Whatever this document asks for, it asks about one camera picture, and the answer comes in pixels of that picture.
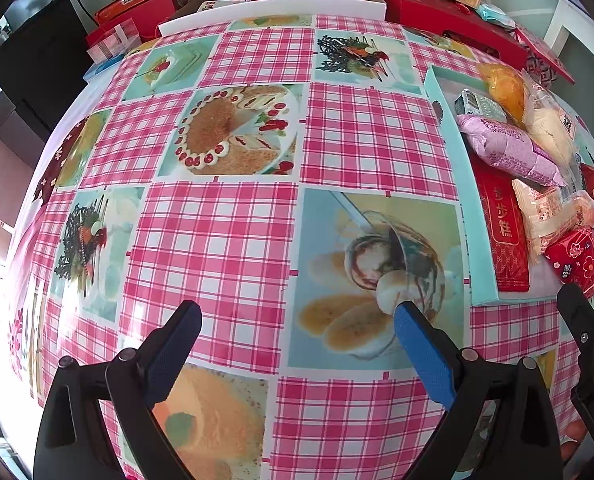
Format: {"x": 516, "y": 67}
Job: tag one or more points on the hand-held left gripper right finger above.
{"x": 422, "y": 355}

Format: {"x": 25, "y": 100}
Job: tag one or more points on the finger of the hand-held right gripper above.
{"x": 582, "y": 335}

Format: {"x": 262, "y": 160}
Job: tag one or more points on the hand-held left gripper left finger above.
{"x": 174, "y": 355}

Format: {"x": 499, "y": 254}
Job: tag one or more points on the red triangular flower snack packet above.
{"x": 577, "y": 260}

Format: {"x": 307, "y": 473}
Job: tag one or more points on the clear-wrapped cream pastry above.
{"x": 582, "y": 210}

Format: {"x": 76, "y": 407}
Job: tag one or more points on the beige striped snack packet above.
{"x": 537, "y": 215}

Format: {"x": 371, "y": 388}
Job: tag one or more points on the teal-rimmed white tray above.
{"x": 477, "y": 240}

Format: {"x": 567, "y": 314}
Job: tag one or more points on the red gold-patterned packet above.
{"x": 502, "y": 230}

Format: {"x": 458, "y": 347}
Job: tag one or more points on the pale round pastry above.
{"x": 547, "y": 130}

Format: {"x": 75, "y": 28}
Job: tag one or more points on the purple cake roll packet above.
{"x": 507, "y": 147}

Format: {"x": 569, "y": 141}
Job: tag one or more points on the pink checkered printed tablecloth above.
{"x": 227, "y": 240}

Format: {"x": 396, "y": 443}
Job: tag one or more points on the green and white snack packet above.
{"x": 472, "y": 105}

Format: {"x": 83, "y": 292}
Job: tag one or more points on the orange bread packet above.
{"x": 502, "y": 85}

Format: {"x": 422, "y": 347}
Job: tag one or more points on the grey metal counter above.
{"x": 2, "y": 160}

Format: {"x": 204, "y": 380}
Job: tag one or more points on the red patterned lidded box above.
{"x": 547, "y": 55}

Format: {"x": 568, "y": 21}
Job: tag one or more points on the blue white tissue box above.
{"x": 102, "y": 67}

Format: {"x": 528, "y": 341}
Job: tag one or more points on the black cabinet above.
{"x": 37, "y": 70}

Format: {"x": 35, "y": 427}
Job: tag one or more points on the blue wet wipes pack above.
{"x": 494, "y": 15}

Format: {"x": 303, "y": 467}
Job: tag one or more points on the clear plastic box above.
{"x": 112, "y": 40}

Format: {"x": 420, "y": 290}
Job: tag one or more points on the large red gift box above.
{"x": 442, "y": 20}

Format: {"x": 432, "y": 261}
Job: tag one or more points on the small yellow white carton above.
{"x": 207, "y": 5}

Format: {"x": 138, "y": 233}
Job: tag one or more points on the orange flat box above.
{"x": 132, "y": 2}

